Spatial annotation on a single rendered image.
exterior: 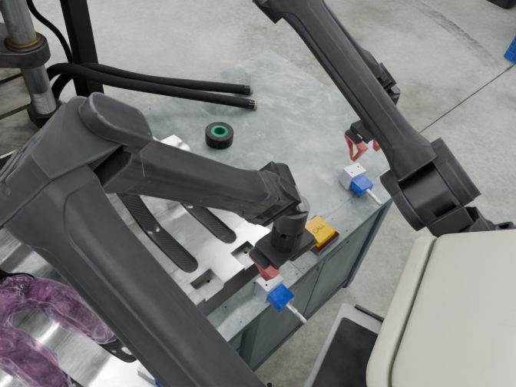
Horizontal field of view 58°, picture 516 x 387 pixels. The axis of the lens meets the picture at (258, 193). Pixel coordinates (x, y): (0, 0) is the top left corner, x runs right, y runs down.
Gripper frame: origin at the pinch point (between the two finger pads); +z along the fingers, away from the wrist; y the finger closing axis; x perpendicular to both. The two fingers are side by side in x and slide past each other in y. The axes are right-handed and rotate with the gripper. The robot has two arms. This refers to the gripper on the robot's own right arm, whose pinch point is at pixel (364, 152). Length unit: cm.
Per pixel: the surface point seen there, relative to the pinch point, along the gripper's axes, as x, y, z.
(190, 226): -3.6, 47.5, 4.0
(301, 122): -27.4, -2.9, 12.4
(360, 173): 0.9, -0.4, 7.3
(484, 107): -54, -185, 93
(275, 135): -26.3, 7.7, 12.4
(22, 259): -13, 81, 5
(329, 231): 10.7, 18.0, 8.9
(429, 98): -77, -158, 92
